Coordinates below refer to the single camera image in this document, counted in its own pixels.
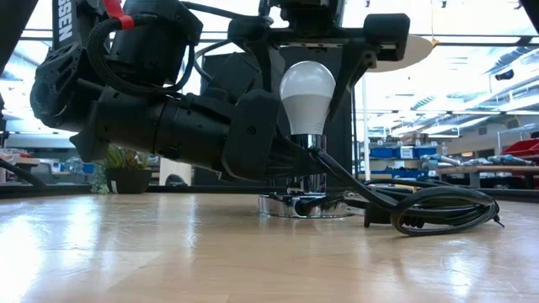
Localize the grey blue power tool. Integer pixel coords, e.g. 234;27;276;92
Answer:
488;154;536;166
420;153;461;167

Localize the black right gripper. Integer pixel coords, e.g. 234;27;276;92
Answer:
228;0;412;122

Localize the potted succulent plant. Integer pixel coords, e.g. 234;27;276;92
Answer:
90;145;155;195

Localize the black lamp power cord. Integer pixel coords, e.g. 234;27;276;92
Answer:
294;145;505;237

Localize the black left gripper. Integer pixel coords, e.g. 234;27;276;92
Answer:
152;88;328;183

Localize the wooden workbench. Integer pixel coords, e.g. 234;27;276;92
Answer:
437;165;539;189

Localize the thick black looped cable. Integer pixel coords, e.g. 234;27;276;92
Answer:
0;158;47;189

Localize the small yellow hanging weight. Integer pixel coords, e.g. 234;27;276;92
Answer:
429;0;440;47

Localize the black folding room divider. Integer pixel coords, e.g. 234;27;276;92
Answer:
200;41;355;189

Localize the long blue storage bin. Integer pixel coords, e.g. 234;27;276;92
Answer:
370;168;439;180

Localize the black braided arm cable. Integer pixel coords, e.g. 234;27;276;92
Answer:
86;0;199;97

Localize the chrome lamp socket base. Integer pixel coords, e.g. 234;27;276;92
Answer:
257;133;355;220

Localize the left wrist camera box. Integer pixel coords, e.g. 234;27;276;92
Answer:
200;52;263;104

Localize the white lightbulb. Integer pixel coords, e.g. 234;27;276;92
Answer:
279;60;337;136

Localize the red storage bin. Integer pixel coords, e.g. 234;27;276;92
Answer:
500;138;539;157

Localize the white cylinder container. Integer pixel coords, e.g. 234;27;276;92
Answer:
158;157;193;187

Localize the background wooden desk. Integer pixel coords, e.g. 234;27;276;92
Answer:
0;156;41;167

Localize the white floor lamp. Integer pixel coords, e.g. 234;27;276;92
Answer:
360;35;435;182

